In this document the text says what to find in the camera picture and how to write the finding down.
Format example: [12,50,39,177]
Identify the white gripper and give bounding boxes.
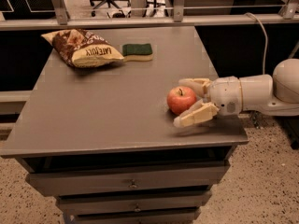
[173,77,242,128]

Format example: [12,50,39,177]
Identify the red apple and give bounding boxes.
[166,86,197,115]

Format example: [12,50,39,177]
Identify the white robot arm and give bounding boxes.
[174,59,299,128]

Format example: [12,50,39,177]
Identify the brown chip bag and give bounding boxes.
[42,29,123,68]

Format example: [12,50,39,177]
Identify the green yellow sponge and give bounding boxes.
[122,43,153,62]

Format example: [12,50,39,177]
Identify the grey drawer cabinet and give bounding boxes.
[0,25,249,224]

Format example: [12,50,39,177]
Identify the middle grey drawer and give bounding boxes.
[57,189,211,215]

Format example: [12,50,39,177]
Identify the grey drawer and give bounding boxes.
[26,161,230,196]
[57,189,211,215]
[64,207,200,224]

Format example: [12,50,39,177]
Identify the bottom grey drawer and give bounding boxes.
[64,207,200,224]

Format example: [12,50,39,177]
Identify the grey metal railing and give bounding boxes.
[0,0,299,31]

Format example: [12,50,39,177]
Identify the top grey drawer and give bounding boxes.
[26,161,230,196]

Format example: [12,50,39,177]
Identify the white cable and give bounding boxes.
[244,11,269,77]

